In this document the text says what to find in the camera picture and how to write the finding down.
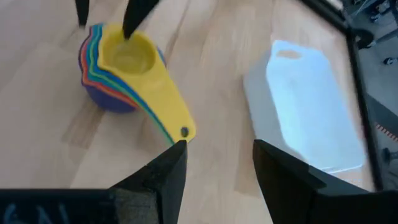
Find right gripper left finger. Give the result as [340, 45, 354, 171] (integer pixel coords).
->
[108, 139, 188, 224]

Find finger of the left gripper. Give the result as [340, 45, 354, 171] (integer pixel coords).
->
[74, 0, 91, 29]
[121, 0, 161, 41]

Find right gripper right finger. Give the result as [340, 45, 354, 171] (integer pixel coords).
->
[252, 139, 368, 224]

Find orange measuring cup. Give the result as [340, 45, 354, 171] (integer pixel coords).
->
[80, 34, 141, 110]

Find yellow measuring cup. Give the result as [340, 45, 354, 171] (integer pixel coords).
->
[97, 22, 198, 145]

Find white plastic basket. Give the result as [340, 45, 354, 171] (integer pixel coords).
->
[242, 39, 367, 174]

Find indigo measuring cup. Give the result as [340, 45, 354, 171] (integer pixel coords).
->
[77, 39, 140, 114]

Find black chair base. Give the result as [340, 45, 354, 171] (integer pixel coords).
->
[353, 26, 398, 68]

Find black aluminium table frame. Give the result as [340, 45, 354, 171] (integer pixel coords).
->
[300, 0, 386, 191]

